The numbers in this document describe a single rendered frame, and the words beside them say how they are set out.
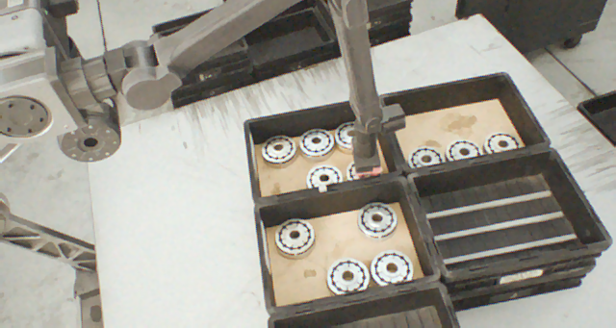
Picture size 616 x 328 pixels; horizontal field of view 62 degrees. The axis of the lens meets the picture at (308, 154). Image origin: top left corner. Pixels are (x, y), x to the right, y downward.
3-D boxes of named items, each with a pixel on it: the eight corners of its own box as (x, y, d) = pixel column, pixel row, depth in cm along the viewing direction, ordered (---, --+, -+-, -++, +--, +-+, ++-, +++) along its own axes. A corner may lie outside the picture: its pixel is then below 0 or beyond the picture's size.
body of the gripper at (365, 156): (374, 138, 140) (374, 120, 134) (380, 168, 133) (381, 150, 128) (350, 141, 140) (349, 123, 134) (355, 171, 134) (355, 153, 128)
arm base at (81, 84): (76, 98, 94) (44, 46, 85) (120, 85, 95) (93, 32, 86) (80, 130, 89) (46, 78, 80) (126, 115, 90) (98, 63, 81)
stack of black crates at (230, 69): (188, 143, 253) (159, 75, 219) (176, 104, 272) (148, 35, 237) (265, 118, 259) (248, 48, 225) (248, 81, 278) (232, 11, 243)
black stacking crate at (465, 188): (438, 300, 124) (443, 279, 115) (403, 200, 143) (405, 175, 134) (597, 268, 125) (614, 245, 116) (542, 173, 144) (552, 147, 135)
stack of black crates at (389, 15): (339, 93, 266) (334, 21, 231) (319, 59, 284) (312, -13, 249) (409, 70, 271) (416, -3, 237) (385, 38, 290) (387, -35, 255)
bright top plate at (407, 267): (373, 290, 122) (373, 290, 122) (369, 252, 128) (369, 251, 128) (416, 288, 122) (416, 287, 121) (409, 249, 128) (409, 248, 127)
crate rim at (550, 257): (442, 284, 116) (443, 279, 114) (404, 179, 135) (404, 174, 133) (612, 249, 118) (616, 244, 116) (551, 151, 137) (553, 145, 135)
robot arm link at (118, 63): (93, 54, 88) (97, 76, 85) (152, 37, 89) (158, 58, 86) (114, 90, 95) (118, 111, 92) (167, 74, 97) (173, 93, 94)
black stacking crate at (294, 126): (260, 226, 141) (253, 204, 133) (250, 146, 160) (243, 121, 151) (401, 199, 143) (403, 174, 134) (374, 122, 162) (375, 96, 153)
